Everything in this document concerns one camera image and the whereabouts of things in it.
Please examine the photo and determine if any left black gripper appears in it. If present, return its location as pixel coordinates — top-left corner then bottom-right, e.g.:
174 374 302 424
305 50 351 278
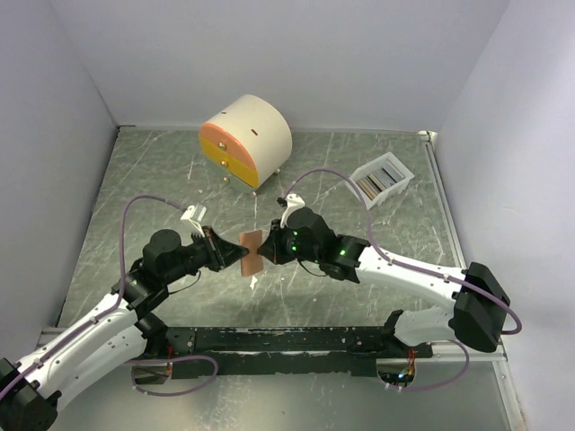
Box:
162 224 249 284

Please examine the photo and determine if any pink leather card holder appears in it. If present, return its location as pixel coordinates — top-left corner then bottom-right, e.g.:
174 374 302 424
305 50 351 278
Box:
239 230 264 277

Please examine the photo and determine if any white plastic card bin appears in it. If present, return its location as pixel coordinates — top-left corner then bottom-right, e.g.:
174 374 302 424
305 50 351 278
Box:
349 152 415 210

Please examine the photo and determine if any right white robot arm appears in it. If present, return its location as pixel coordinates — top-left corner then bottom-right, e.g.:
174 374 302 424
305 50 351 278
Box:
258 207 509 357

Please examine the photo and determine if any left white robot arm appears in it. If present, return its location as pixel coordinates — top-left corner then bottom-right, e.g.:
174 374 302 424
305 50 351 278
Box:
1 226 249 430

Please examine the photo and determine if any stack of cards in bin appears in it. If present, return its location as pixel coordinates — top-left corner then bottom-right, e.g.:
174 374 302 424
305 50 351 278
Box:
356 160 403 201

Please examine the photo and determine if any cream round drawer cabinet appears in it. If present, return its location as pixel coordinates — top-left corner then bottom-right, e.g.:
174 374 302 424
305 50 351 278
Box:
199 94 293 196

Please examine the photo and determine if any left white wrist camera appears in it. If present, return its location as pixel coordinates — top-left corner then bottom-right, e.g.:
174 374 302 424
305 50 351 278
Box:
181 204 207 237

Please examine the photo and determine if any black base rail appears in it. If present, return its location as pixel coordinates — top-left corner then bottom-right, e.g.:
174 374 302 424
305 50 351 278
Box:
137 326 432 379

